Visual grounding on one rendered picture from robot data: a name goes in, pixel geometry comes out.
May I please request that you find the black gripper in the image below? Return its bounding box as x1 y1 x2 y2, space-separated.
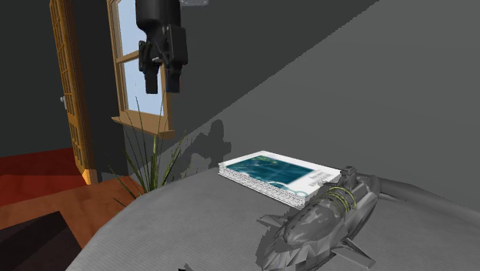
135 0 189 95

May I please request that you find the wooden framed window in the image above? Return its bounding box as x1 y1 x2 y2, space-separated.
105 0 176 141

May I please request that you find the wooden panelled door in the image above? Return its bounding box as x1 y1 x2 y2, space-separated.
49 0 99 186

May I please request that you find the green grass plant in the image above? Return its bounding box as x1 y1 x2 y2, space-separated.
108 88 188 208

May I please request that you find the book with teal cover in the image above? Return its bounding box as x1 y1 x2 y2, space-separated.
218 149 342 210

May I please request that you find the grey bed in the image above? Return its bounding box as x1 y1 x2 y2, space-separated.
65 165 480 271

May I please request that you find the grey finned toy craft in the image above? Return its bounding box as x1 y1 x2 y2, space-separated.
255 166 382 271

